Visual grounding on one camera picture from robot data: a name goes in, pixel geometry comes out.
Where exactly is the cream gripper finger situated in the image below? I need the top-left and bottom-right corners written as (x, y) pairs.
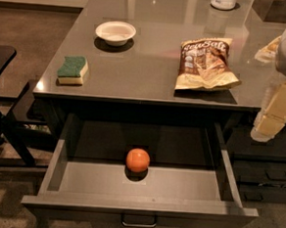
top-left (251, 81), bottom-right (286, 142)
top-left (254, 36), bottom-right (281, 63)

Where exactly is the orange fruit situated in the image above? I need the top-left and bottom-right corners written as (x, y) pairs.
top-left (125, 148), bottom-right (151, 172)

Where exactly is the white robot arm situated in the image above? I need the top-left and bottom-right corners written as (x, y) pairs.
top-left (251, 29), bottom-right (286, 142)

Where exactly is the white container on counter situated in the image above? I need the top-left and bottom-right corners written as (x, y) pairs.
top-left (211, 0), bottom-right (236, 11)

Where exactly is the dark lower drawer cabinet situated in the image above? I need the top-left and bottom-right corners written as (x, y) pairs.
top-left (226, 126), bottom-right (286, 204)

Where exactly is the open grey top drawer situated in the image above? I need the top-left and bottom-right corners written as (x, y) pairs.
top-left (22, 114), bottom-right (259, 228)

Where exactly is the sea salt chip bag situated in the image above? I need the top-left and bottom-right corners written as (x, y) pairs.
top-left (175, 37), bottom-right (241, 91)

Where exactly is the white paper bowl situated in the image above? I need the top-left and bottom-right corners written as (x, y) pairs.
top-left (95, 21), bottom-right (136, 47)

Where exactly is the green and yellow sponge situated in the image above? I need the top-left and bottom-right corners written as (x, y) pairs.
top-left (57, 56), bottom-right (88, 85)

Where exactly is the dark wooden chair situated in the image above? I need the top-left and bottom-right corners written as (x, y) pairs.
top-left (0, 45), bottom-right (57, 168)

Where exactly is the metal drawer handle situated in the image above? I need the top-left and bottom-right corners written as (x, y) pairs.
top-left (120, 214), bottom-right (158, 228)

